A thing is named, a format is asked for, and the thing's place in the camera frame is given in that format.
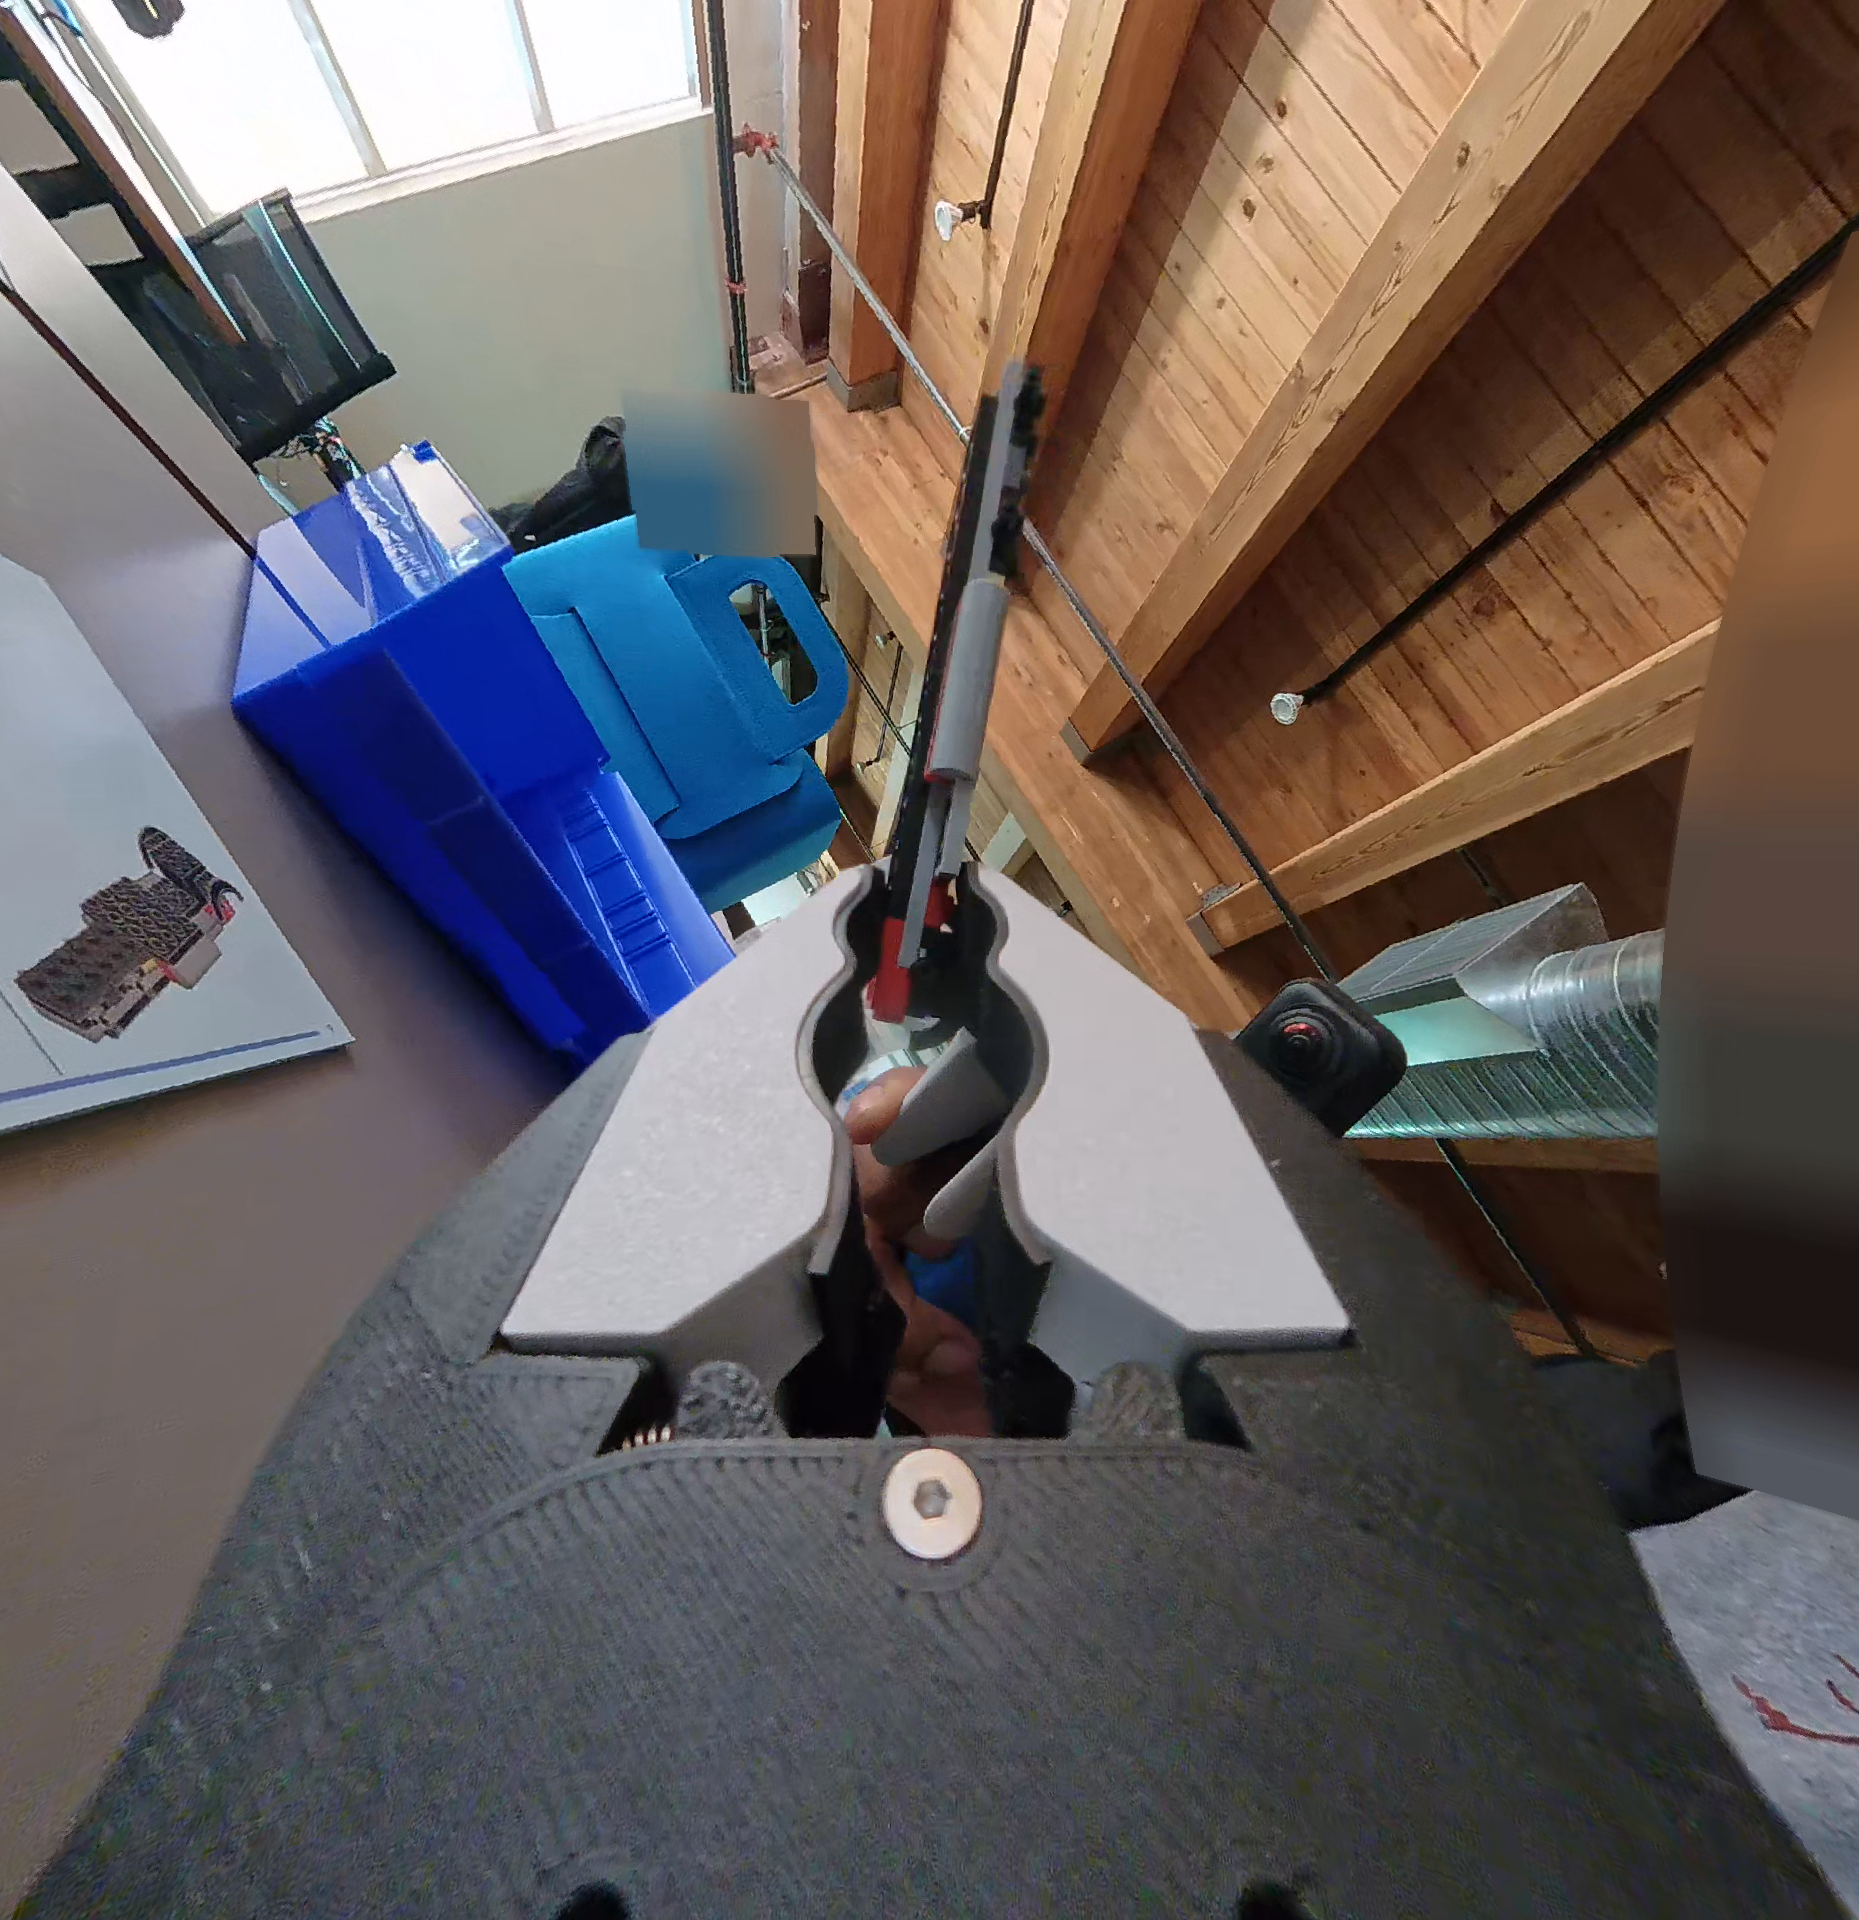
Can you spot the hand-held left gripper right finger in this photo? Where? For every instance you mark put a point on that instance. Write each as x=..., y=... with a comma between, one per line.
x=1154, y=1184

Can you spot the large paned window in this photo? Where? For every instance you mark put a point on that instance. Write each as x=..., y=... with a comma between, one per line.
x=418, y=75

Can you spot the grey-brown desk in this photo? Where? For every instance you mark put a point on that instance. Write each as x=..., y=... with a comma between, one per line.
x=194, y=1351

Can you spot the teal plastic bin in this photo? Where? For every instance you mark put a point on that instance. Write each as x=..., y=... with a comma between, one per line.
x=630, y=675

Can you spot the clear plastic bag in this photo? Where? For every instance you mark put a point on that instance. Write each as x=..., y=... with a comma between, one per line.
x=418, y=510

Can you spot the grey red toy brick model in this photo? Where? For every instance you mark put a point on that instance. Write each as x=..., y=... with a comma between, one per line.
x=966, y=675

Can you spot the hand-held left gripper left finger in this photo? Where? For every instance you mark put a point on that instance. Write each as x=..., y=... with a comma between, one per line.
x=690, y=1184

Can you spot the blue plastic bin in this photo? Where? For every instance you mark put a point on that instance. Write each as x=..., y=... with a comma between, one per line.
x=418, y=720

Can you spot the person's right forearm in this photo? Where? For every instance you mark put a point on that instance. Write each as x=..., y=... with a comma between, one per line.
x=1634, y=1441

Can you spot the brick instruction booklet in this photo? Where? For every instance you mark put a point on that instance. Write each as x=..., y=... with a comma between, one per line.
x=88, y=780

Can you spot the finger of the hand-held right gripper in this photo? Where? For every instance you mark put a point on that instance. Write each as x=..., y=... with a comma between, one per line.
x=962, y=1200
x=944, y=1103

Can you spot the person's right hand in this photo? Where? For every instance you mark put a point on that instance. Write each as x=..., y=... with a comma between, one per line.
x=936, y=1364

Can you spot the silver spiral air duct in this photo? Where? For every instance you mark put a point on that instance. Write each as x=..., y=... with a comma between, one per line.
x=1560, y=1021

